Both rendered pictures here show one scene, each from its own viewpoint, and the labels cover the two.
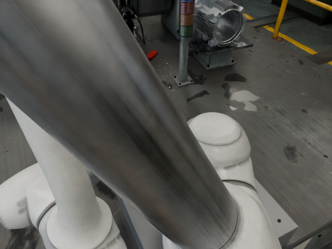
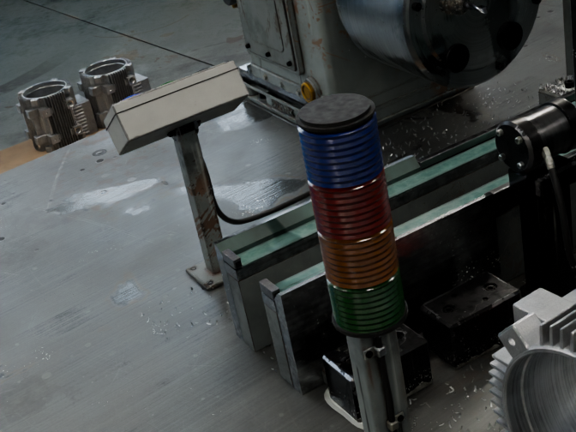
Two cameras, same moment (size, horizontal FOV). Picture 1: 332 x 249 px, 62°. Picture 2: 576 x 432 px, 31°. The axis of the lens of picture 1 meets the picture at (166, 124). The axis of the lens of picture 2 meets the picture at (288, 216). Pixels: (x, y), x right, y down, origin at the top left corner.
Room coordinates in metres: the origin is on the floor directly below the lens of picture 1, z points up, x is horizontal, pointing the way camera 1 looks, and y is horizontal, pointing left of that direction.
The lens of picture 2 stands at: (0.99, -0.79, 1.52)
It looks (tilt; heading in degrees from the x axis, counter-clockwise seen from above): 28 degrees down; 85
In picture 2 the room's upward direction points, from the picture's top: 12 degrees counter-clockwise
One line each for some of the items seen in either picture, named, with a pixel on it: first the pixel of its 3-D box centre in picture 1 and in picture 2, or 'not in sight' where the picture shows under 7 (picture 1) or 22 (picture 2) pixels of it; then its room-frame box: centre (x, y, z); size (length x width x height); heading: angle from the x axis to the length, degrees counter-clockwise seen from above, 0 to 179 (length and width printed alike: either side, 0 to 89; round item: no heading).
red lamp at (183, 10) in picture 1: (186, 6); (349, 196); (1.10, -0.08, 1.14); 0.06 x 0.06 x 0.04
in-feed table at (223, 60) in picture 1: (215, 48); not in sight; (1.30, -0.25, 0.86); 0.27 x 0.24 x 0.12; 110
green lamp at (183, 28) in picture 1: (186, 28); (366, 292); (1.10, -0.08, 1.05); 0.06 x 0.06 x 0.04
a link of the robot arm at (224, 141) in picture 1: (210, 163); not in sight; (0.38, -0.10, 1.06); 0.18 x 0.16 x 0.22; 5
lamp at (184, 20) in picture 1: (186, 17); (357, 245); (1.10, -0.08, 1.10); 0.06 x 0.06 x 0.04
